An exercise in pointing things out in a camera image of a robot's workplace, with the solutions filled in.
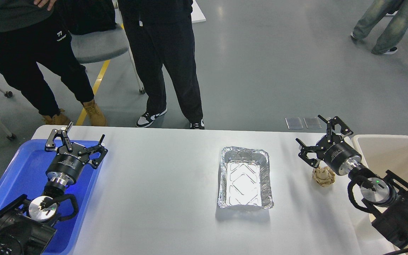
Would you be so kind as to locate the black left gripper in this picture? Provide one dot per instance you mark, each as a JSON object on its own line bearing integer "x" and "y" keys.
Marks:
{"x": 67, "y": 163}

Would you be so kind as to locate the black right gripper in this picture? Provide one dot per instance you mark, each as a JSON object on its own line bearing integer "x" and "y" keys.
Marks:
{"x": 339, "y": 156}

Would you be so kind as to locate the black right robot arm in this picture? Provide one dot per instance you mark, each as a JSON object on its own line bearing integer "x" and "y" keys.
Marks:
{"x": 384, "y": 197}

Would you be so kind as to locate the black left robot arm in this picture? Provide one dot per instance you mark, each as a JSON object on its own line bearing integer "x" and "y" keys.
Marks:
{"x": 44, "y": 193}

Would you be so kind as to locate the crumpled brown paper ball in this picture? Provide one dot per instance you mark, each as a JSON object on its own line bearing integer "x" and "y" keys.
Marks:
{"x": 324, "y": 176}

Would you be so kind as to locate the floor socket plate right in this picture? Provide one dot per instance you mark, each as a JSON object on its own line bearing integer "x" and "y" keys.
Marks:
{"x": 312, "y": 123}

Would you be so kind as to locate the floor socket plate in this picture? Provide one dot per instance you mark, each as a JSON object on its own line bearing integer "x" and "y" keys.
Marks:
{"x": 294, "y": 123}
{"x": 312, "y": 123}

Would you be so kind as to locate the floor socket plate left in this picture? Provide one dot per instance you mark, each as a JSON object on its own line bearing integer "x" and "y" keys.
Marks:
{"x": 294, "y": 123}

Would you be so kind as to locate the blue plastic tray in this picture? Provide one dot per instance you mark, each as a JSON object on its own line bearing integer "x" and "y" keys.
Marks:
{"x": 26, "y": 175}

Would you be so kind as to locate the beige plastic bin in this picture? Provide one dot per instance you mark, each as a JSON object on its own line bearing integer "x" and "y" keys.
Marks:
{"x": 384, "y": 152}

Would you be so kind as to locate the aluminium foil tray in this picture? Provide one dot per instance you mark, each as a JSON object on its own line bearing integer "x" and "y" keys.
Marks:
{"x": 244, "y": 179}

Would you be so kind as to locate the grey office chair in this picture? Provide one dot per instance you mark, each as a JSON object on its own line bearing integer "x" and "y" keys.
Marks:
{"x": 104, "y": 45}

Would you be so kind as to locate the person in black trousers left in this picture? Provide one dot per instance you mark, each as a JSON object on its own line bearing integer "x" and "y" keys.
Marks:
{"x": 31, "y": 33}

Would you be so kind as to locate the person in black trousers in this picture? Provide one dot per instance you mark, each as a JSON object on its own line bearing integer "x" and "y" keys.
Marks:
{"x": 31, "y": 33}
{"x": 160, "y": 34}

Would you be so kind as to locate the black bag on chair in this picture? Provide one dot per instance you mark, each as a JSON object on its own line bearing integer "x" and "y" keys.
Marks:
{"x": 86, "y": 16}

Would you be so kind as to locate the person in black trousers middle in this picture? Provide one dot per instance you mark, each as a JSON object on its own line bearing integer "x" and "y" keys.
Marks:
{"x": 160, "y": 34}

